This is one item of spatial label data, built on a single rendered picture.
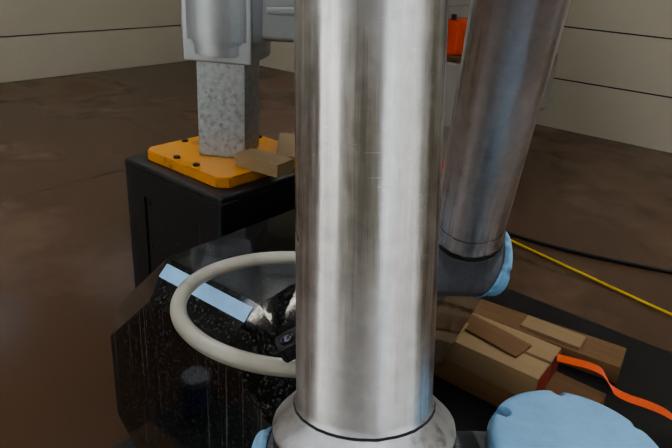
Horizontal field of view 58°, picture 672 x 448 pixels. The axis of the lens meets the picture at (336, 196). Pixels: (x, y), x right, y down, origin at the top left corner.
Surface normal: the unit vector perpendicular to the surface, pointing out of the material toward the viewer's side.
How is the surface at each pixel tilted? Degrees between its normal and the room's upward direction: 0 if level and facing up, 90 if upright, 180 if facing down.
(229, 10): 90
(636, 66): 90
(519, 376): 90
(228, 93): 90
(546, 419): 2
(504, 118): 113
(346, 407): 80
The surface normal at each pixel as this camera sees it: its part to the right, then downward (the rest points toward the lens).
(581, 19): -0.63, 0.26
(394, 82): 0.22, 0.18
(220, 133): -0.18, 0.36
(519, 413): 0.10, -0.92
